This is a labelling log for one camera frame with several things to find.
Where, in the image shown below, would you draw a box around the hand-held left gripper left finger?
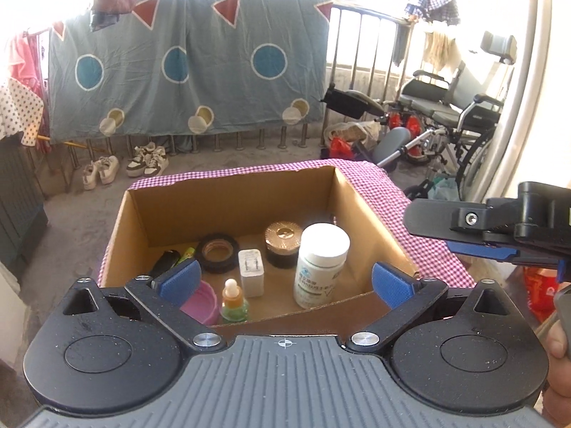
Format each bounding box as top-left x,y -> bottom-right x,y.
62,259 -> 225,352

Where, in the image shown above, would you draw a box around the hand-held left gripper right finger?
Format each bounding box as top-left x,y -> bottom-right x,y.
343,261 -> 509,352

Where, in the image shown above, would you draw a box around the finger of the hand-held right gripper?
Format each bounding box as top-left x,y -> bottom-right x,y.
403,196 -> 518,244
446,240 -> 520,264

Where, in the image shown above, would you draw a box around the black key fob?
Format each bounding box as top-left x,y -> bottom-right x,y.
149,252 -> 181,279

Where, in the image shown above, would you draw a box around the pink plastic lid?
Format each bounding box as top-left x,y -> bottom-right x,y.
180,280 -> 219,326

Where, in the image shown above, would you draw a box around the black electrical tape roll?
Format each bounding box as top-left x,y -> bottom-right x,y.
196,233 -> 239,274

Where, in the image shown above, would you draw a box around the green dropper bottle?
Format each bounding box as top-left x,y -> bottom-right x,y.
220,279 -> 249,323

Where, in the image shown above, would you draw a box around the white charger plug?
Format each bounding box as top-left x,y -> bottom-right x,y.
238,248 -> 267,299

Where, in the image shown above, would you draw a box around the white supplement bottle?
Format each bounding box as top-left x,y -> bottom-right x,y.
293,224 -> 351,310

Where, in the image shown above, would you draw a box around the brown cardboard box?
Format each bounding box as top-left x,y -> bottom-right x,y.
99,165 -> 420,326

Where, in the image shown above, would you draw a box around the gold-lid cosmetic jar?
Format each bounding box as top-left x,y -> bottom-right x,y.
264,221 -> 302,269

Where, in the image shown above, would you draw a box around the person's right hand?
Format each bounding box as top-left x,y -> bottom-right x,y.
542,321 -> 571,428

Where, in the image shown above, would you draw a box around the teal plastic bag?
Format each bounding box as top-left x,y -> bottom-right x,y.
433,178 -> 460,201

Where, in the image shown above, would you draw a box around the pink checkered tablecloth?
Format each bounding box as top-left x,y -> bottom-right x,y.
99,158 -> 476,288

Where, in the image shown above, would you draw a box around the orange red plastic bag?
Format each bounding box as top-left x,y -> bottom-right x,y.
524,267 -> 558,322

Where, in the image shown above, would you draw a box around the grey-blue seat pad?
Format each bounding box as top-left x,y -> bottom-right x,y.
372,127 -> 411,165

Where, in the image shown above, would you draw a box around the folding wheelchair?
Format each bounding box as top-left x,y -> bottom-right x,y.
379,31 -> 518,197

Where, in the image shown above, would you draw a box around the beige cloth bag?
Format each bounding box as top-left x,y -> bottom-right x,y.
323,120 -> 382,148

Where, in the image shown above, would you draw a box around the brown and white sneaker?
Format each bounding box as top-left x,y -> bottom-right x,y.
143,149 -> 169,178
126,142 -> 157,175

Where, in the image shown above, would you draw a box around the black padded cushion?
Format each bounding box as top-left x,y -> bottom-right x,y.
321,87 -> 384,119

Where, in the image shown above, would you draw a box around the beige hanging towel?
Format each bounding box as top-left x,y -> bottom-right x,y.
424,29 -> 460,72

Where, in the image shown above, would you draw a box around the dark grey cabinet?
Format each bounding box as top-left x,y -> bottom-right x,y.
0,140 -> 49,277

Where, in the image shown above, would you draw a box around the metal balcony railing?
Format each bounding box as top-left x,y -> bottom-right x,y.
27,4 -> 413,188

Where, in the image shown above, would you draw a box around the yellow rod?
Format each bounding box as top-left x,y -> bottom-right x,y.
38,134 -> 90,150

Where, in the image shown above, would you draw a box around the blue-grey printed blanket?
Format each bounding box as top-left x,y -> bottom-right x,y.
48,0 -> 334,143

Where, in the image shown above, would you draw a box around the checked hanging cloth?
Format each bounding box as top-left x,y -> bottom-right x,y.
404,0 -> 460,25

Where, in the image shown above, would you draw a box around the white polka dot cloth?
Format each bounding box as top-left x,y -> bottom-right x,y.
0,78 -> 45,146

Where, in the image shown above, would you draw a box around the pink hanging clothes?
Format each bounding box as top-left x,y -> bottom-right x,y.
9,31 -> 47,99

